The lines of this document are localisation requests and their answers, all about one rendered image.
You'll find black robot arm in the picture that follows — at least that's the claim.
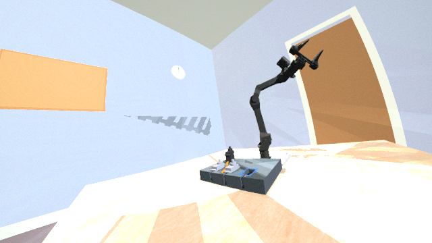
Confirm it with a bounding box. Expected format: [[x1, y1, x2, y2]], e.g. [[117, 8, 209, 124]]
[[249, 56, 306, 159]]

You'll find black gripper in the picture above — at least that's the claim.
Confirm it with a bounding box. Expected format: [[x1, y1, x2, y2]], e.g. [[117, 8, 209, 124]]
[[289, 39, 323, 70]]

